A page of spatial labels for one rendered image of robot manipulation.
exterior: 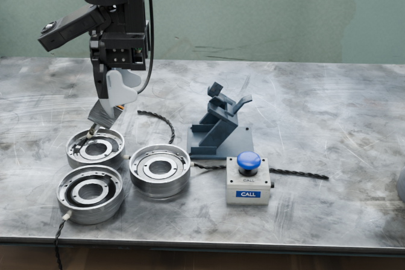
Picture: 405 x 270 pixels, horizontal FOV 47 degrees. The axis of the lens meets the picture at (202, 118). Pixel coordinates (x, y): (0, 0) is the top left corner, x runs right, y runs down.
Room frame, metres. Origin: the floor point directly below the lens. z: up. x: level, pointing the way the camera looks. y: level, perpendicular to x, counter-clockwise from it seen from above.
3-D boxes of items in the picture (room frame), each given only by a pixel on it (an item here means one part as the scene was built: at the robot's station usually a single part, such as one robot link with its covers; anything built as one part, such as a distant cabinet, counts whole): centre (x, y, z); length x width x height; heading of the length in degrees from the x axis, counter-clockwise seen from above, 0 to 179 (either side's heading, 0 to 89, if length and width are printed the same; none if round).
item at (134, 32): (0.65, 0.13, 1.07); 0.09 x 0.08 x 0.12; 90
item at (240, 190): (0.60, -0.08, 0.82); 0.08 x 0.07 x 0.05; 88
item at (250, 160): (0.60, -0.08, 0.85); 0.04 x 0.04 x 0.05
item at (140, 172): (0.62, 0.07, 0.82); 0.08 x 0.08 x 0.02
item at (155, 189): (0.62, 0.07, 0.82); 0.10 x 0.10 x 0.04
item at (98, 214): (0.56, 0.18, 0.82); 0.10 x 0.10 x 0.04
